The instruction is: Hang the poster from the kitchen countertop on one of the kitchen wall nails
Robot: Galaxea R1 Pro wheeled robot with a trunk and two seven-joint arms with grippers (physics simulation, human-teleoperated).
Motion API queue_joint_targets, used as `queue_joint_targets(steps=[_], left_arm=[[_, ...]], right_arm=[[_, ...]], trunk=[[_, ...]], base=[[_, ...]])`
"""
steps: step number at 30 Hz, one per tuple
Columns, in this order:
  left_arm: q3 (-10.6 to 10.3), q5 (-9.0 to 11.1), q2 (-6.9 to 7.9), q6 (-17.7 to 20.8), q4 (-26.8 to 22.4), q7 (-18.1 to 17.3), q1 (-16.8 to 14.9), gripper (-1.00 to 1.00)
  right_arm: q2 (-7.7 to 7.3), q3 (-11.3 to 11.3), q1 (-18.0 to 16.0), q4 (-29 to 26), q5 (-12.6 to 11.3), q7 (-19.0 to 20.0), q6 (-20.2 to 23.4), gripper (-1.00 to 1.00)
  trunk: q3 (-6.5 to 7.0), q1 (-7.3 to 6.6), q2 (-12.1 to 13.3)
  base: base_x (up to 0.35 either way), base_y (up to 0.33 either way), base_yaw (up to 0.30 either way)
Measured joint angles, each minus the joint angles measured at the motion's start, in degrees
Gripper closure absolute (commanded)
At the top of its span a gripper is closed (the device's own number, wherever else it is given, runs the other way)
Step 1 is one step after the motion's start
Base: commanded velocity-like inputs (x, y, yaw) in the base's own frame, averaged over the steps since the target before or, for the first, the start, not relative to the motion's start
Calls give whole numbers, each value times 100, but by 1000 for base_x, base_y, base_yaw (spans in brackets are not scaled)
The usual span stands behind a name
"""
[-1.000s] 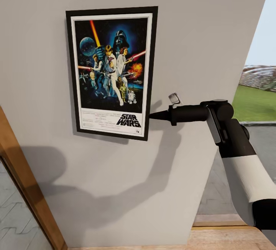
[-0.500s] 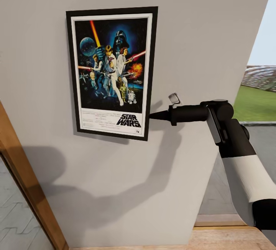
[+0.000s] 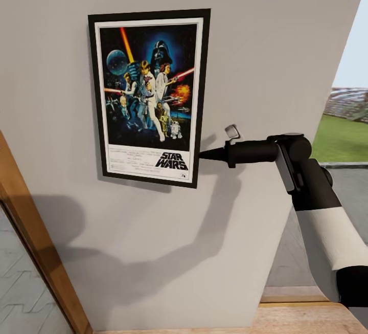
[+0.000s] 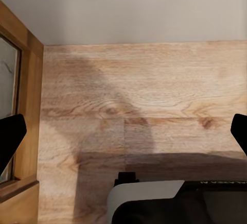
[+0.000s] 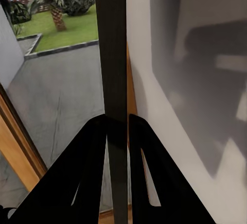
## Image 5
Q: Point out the poster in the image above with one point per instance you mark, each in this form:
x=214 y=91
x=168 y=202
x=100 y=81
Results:
x=112 y=34

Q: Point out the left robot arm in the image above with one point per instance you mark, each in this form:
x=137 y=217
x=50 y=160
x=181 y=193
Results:
x=5 y=214

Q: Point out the door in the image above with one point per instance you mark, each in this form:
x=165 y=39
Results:
x=50 y=86

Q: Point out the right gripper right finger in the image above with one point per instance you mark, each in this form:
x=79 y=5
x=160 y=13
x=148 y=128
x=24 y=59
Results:
x=179 y=203

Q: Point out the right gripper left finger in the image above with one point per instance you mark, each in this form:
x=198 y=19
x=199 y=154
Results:
x=70 y=191

